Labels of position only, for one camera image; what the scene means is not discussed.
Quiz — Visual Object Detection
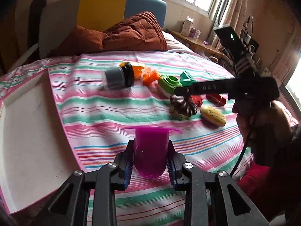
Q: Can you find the dark maroon ridged toy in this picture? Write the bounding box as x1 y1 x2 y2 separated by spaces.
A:
170 95 198 117

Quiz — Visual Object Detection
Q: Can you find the red puzzle piece block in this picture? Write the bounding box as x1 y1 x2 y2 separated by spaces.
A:
191 95 203 107

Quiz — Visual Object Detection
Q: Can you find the yellow carved oval block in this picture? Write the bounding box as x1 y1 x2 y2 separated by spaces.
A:
200 106 227 127

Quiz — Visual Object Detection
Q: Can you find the brown rust duvet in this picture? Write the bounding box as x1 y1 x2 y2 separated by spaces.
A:
47 11 168 58

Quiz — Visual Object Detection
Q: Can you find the yellow orange small block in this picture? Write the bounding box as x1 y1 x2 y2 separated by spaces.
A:
119 62 145 80

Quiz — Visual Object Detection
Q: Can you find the striped bed quilt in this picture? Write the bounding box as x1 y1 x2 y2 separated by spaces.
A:
0 49 299 226

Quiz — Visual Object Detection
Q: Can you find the striped grey pillow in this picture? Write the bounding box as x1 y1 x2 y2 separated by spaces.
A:
162 31 195 55

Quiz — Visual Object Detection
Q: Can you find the person's right hand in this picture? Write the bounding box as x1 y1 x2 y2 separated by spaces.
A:
232 99 293 155

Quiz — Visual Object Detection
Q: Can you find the black grey cylinder jar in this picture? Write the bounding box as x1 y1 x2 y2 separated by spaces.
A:
102 62 135 90

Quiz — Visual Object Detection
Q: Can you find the white cardboard box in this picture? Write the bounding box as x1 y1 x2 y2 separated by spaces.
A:
181 15 193 37

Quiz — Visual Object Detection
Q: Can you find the yellow blue headboard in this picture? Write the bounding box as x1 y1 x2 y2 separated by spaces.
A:
38 0 167 59

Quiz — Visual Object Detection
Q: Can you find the wooden side table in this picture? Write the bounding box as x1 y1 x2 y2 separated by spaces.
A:
166 29 224 59

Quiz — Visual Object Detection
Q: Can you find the purple small box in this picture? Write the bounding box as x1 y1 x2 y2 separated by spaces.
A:
189 27 201 39

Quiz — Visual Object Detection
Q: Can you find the purple flanged cup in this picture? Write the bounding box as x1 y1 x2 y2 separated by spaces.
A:
122 125 183 179

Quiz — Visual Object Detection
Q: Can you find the teal green flanged cylinder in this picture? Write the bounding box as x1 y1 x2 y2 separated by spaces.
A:
180 71 196 87

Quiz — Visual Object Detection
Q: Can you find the pink rimmed white tray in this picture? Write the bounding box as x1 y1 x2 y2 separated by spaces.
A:
1 69 84 214

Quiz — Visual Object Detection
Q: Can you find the green and white round toy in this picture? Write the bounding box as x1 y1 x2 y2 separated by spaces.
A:
157 75 182 98

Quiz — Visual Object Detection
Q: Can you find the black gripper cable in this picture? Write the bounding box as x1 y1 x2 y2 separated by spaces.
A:
229 115 259 177

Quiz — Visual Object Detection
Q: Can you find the orange cube block cluster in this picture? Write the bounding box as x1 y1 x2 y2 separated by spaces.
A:
142 67 160 86

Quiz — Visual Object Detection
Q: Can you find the beige window curtain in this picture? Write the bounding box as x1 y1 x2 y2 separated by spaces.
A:
221 0 300 82

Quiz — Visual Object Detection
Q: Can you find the red metallic capsule case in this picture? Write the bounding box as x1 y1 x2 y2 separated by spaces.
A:
206 93 227 106

